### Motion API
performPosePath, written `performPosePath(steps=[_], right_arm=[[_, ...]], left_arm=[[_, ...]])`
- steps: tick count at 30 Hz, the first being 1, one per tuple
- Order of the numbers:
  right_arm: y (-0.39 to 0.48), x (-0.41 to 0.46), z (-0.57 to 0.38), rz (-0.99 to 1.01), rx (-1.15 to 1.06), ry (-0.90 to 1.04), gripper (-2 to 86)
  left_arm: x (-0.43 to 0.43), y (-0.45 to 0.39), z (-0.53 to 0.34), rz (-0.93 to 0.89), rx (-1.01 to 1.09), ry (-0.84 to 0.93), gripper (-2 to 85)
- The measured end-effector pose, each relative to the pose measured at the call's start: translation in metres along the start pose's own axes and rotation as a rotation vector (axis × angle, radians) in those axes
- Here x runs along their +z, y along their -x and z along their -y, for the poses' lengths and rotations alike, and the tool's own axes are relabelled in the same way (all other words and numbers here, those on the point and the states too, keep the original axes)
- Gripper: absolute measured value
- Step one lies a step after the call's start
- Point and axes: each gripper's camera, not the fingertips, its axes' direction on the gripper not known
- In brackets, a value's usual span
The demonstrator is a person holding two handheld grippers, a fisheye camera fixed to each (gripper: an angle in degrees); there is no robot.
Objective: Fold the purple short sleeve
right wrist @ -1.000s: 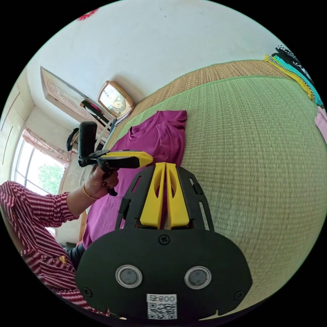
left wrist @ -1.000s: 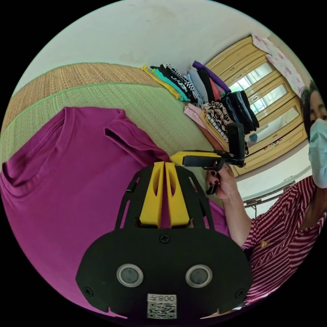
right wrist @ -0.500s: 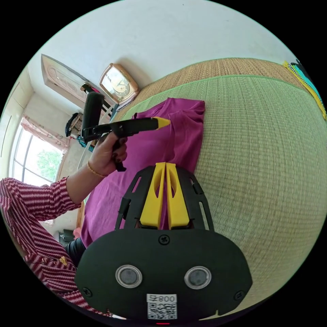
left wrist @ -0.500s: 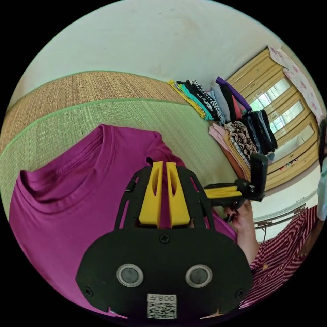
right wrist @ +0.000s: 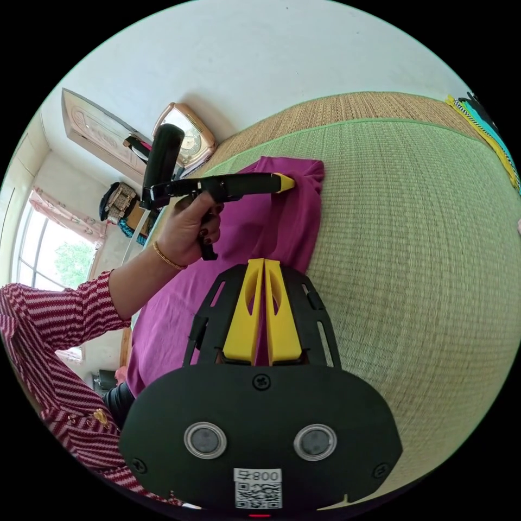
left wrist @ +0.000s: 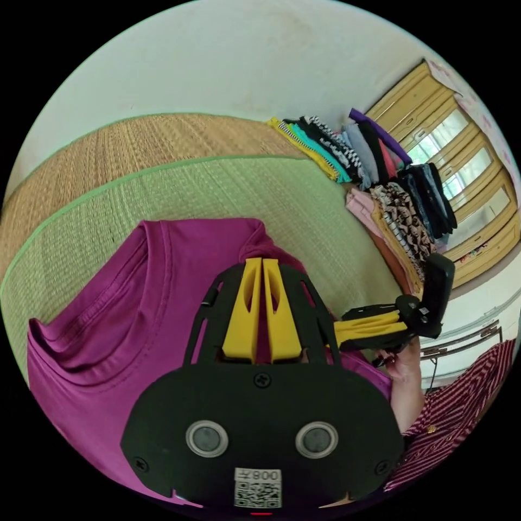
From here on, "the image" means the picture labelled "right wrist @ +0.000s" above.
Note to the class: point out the pink curtain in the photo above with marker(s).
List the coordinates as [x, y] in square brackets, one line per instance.
[61, 213]

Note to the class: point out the shelf with bags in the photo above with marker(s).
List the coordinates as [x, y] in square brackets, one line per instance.
[122, 207]

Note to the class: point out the rose gold clock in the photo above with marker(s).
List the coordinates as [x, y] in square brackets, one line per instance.
[195, 136]

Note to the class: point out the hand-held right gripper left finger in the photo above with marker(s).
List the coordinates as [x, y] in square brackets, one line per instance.
[242, 325]

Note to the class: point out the wooden door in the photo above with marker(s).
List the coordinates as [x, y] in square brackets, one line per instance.
[97, 126]

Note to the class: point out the person's body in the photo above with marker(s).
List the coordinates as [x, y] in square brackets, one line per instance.
[49, 325]

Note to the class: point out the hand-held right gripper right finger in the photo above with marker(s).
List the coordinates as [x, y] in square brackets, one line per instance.
[283, 329]

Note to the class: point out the person's left forearm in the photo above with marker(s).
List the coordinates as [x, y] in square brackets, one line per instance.
[138, 281]

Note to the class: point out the pile of clothes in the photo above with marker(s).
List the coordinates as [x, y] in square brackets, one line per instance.
[492, 130]

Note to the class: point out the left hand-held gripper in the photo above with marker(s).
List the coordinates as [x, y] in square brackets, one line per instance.
[228, 186]

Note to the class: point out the person's left hand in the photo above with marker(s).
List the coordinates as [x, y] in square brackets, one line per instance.
[183, 232]

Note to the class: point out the bed with woven mat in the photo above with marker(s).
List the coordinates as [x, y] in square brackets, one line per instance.
[407, 264]

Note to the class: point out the window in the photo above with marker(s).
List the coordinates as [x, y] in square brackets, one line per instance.
[53, 256]

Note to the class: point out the purple short sleeve shirt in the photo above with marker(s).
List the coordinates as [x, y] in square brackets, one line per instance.
[260, 228]

